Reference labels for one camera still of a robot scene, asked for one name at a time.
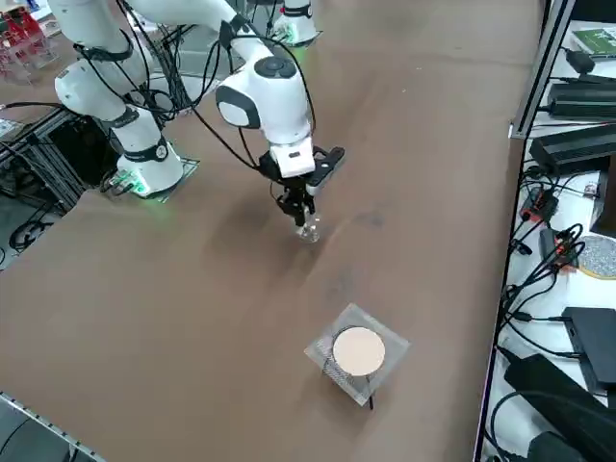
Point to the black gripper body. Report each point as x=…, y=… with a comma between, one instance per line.
x=293, y=185

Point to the glass alcohol lamp with wick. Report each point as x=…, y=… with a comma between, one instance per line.
x=308, y=235

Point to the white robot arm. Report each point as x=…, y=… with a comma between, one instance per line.
x=274, y=110
x=298, y=21

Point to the small black plug adapter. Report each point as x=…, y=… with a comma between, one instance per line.
x=546, y=243

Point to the black power brick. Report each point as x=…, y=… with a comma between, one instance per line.
x=584, y=98
x=572, y=149

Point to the round glittery coaster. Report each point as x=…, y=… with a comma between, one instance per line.
x=599, y=257

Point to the dark box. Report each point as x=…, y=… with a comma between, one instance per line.
x=607, y=202

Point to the clear shelf with red packets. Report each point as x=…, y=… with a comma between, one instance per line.
x=24, y=45

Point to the small black power adapter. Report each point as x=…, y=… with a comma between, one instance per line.
x=580, y=60

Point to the flat black electronics box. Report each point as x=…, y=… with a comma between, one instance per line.
x=594, y=346

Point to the green printed box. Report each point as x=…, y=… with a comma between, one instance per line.
x=597, y=41

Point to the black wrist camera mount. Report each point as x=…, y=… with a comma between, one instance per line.
x=329, y=166

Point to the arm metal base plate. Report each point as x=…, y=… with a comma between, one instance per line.
x=190, y=166

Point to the black metal rack frame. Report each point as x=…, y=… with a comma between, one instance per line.
x=48, y=159

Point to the aluminium frame profile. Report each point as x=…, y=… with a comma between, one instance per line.
x=544, y=62
x=43, y=421

